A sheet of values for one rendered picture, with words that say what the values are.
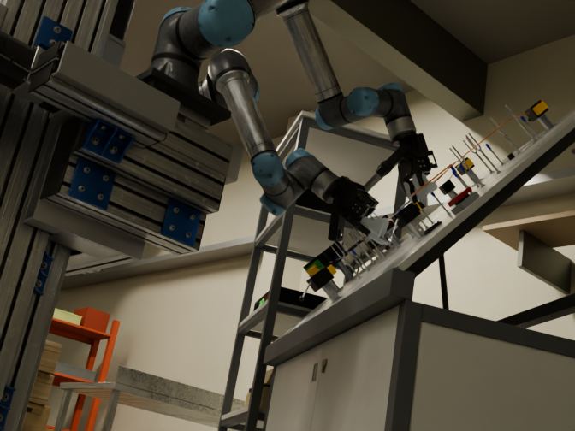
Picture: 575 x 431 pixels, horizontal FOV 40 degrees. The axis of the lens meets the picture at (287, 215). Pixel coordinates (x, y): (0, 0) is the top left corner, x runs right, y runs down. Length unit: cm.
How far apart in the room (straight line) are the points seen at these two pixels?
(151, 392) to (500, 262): 240
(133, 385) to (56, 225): 293
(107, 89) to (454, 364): 93
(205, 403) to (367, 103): 310
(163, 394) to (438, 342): 311
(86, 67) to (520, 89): 463
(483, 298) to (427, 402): 366
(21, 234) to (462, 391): 100
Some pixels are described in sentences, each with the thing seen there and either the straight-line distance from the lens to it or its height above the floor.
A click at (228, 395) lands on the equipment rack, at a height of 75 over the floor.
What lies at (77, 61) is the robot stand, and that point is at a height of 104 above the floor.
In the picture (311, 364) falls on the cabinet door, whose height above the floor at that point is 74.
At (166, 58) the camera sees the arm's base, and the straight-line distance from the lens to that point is 186.
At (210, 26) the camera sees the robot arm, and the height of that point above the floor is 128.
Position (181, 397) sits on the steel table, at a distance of 477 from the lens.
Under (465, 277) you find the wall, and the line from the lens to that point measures 549.
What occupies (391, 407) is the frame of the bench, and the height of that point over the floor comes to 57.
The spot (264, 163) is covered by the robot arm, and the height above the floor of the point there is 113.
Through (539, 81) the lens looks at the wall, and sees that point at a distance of 584.
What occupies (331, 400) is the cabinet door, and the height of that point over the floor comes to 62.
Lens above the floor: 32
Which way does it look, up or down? 21 degrees up
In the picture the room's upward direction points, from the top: 10 degrees clockwise
